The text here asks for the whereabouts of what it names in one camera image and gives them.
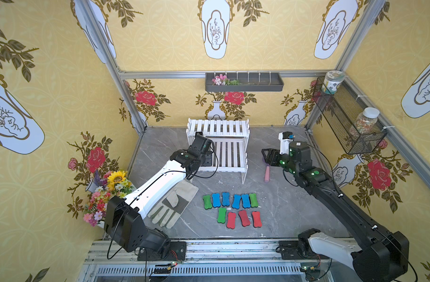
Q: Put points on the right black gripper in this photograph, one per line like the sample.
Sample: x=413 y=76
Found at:
x=268 y=155

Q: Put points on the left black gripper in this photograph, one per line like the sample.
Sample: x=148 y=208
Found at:
x=204 y=144

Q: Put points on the green eraser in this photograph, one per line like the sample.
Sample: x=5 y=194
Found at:
x=253 y=200
x=221 y=218
x=207 y=202

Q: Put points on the blue eraser top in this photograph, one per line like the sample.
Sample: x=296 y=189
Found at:
x=216 y=200
x=225 y=199
x=237 y=202
x=246 y=201

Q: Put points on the red eraser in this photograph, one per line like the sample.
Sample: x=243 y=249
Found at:
x=244 y=218
x=231 y=220
x=256 y=217

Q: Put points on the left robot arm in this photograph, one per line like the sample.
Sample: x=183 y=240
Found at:
x=124 y=215

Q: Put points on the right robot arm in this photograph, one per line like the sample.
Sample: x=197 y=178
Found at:
x=379 y=255

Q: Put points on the white two-tier slatted shelf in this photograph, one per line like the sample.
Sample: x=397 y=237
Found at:
x=230 y=140

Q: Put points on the white grey work glove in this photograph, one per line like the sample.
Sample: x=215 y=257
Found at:
x=169 y=208

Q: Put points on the pink artificial flowers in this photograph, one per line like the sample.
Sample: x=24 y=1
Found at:
x=224 y=80

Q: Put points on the clear jar white lid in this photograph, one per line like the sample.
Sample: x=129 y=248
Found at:
x=365 y=122

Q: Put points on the jar with patterned label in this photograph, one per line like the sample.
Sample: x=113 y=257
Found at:
x=332 y=81

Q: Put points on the colourful flower bouquet basket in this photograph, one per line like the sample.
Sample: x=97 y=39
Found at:
x=103 y=189

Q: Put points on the purple garden fork pink handle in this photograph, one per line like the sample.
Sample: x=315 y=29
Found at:
x=267 y=172

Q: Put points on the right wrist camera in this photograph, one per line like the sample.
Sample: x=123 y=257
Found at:
x=285 y=139

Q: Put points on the dark grey wall tray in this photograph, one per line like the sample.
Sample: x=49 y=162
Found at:
x=250 y=81

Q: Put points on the black wire wall basket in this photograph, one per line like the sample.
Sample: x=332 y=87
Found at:
x=341 y=110

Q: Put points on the metal base rail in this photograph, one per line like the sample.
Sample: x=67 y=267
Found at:
x=219 y=257

